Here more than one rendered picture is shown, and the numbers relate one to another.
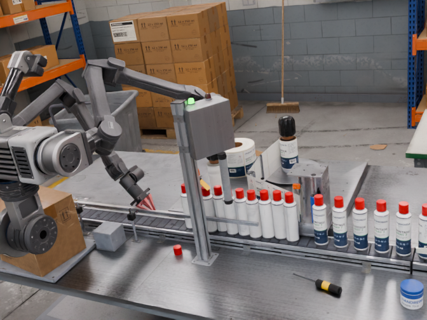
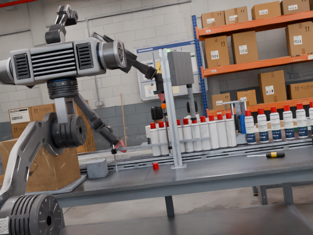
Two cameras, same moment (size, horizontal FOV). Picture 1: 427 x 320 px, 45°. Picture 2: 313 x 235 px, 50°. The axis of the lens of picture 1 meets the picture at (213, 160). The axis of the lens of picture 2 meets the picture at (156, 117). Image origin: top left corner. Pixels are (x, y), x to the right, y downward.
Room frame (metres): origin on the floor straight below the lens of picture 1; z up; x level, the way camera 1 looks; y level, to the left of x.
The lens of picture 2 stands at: (0.06, 0.93, 1.22)
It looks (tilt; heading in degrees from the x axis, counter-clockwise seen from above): 3 degrees down; 337
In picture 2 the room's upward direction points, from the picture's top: 8 degrees counter-clockwise
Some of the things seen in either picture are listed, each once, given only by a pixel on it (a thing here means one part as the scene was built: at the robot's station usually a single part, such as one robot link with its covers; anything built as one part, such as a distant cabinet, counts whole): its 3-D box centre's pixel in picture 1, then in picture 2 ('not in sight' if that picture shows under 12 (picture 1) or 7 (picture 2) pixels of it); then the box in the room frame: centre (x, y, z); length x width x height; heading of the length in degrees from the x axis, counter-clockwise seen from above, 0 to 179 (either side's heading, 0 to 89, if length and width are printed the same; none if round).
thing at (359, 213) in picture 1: (360, 223); (275, 123); (1.61, -0.50, 0.98); 0.05 x 0.05 x 0.20
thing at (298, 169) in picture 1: (307, 170); (233, 101); (1.80, -0.36, 1.14); 0.14 x 0.11 x 0.01; 61
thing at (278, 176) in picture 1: (290, 171); not in sight; (2.36, -0.38, 0.89); 0.31 x 0.31 x 0.01
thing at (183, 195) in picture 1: (188, 206); (154, 139); (1.96, 0.14, 0.98); 0.05 x 0.05 x 0.20
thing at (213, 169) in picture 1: (216, 169); (159, 127); (2.20, -0.01, 1.03); 0.09 x 0.09 x 0.30
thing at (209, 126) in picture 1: (206, 127); (177, 69); (1.79, 0.01, 1.38); 0.17 x 0.10 x 0.19; 116
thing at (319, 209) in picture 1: (319, 220); (249, 127); (1.68, -0.37, 0.98); 0.05 x 0.05 x 0.20
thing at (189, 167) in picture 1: (192, 185); (170, 107); (1.77, 0.09, 1.16); 0.04 x 0.04 x 0.67; 61
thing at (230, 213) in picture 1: (230, 211); (187, 135); (1.86, -0.04, 0.98); 0.05 x 0.05 x 0.20
